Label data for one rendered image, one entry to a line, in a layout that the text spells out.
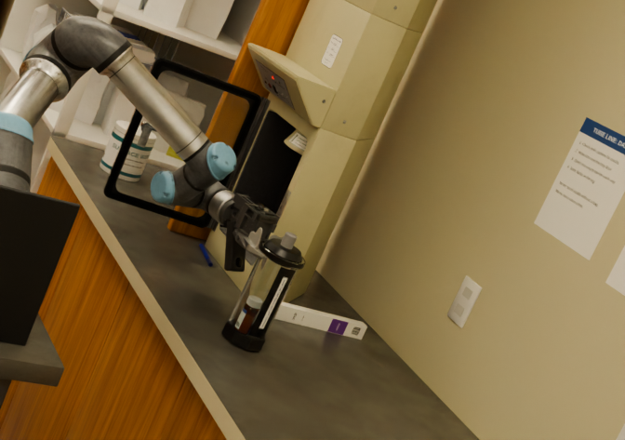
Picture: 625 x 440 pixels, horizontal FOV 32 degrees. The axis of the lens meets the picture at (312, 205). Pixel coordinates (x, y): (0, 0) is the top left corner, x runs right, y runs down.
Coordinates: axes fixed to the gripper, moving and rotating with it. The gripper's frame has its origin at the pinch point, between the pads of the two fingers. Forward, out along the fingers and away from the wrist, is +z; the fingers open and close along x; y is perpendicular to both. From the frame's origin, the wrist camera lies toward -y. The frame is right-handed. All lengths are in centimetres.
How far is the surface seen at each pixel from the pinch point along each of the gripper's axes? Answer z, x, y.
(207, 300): -19.6, 4.2, -20.7
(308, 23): -50, 26, 47
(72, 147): -120, 20, -22
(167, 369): -3.7, -13.6, -31.0
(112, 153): -102, 22, -15
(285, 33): -60, 28, 41
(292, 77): -29.1, 8.5, 35.1
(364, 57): -23, 22, 46
